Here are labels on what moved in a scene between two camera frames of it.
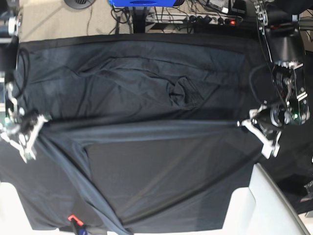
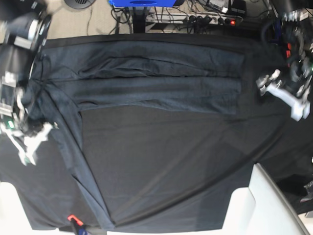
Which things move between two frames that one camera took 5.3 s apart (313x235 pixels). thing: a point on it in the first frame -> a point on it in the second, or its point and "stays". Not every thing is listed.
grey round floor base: [79, 4] stays
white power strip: [194, 19] stays
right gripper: [270, 117] -> [301, 108]
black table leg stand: [139, 18] stays
